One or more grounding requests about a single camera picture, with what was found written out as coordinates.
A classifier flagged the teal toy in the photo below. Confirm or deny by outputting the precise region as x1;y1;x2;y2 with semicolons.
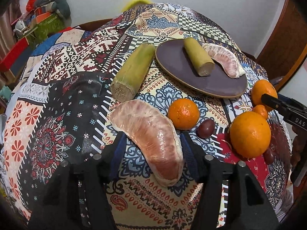
0;86;11;99

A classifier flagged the small tangerine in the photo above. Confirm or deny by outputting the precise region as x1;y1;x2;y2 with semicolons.
252;104;268;121

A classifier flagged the large orange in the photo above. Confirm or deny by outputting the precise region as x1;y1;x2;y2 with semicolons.
230;111;271;159

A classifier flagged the medium orange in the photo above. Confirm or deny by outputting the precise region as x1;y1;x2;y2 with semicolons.
251;80;278;112
167;99;200;130

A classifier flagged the large peeled pomelo segment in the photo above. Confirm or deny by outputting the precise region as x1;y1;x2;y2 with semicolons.
109;99;184;187

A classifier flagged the small peeled pomelo segment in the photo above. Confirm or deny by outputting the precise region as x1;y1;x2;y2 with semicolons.
201;44;245;79

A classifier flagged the striped brown curtain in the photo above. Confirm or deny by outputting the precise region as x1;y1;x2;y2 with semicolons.
0;2;22;41

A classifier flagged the green bag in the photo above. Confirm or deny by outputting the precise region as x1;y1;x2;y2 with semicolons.
29;14;65;44

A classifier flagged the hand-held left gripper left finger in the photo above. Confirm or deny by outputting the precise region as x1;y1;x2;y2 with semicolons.
29;132;127;230

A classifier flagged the patterned patchwork blanket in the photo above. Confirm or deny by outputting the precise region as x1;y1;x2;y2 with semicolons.
0;2;294;230

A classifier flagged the dark purple passion fruit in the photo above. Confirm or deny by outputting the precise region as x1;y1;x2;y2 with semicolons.
197;119;215;139
263;148;276;165

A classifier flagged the long green sugarcane piece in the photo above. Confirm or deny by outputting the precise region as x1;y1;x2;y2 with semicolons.
110;43;156;101

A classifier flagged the yellow foam arch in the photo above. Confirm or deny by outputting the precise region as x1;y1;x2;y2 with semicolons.
121;0;151;12

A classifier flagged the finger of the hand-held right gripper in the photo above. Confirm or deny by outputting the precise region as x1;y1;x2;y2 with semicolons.
278;95;307;111
261;93;288;115

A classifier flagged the wooden door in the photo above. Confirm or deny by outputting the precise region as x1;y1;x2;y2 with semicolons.
257;0;307;91

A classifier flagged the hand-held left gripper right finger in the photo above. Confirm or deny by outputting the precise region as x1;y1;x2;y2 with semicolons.
180;132;280;230

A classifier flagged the orange box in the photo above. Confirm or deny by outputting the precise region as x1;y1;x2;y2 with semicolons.
36;12;54;22

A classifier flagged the dark purple plate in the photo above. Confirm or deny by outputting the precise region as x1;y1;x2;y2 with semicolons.
155;39;248;99

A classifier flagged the short green sugarcane piece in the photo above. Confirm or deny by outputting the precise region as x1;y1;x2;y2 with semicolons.
184;38;215;77

